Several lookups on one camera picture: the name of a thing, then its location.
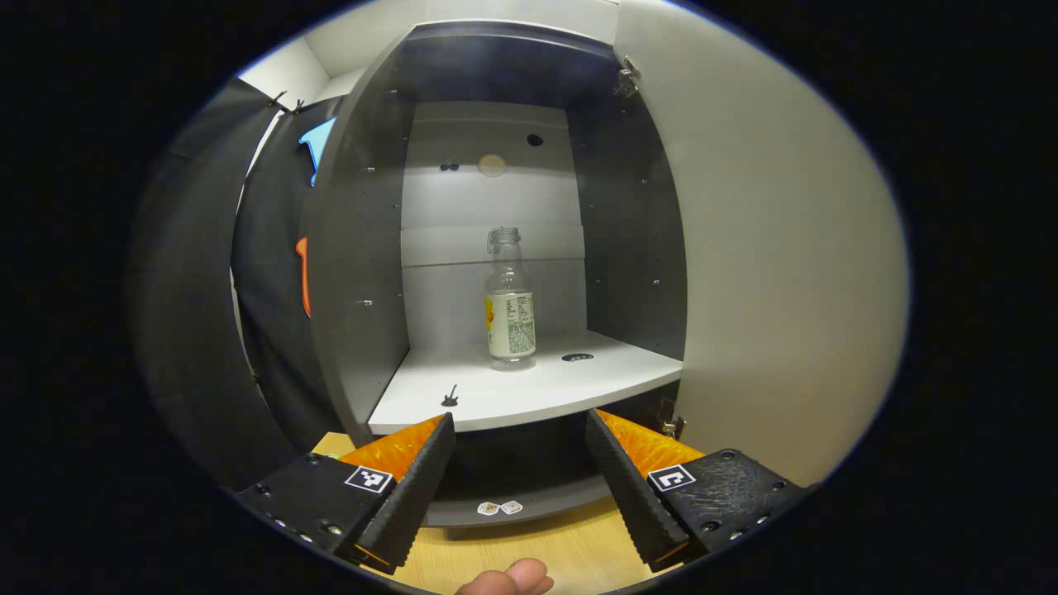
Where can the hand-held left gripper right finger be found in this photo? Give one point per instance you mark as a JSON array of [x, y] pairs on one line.
[[628, 496]]

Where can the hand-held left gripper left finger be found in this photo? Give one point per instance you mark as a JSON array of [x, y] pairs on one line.
[[413, 496]]

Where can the grey cabinet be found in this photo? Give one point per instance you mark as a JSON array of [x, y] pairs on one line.
[[529, 388]]

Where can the clear plastic bottle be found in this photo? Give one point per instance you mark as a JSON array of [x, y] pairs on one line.
[[510, 322]]

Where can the metal cabinet hinge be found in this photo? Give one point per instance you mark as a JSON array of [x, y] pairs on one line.
[[626, 80], [671, 423]]

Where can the black backdrop cloth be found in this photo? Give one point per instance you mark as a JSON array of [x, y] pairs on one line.
[[190, 289]]

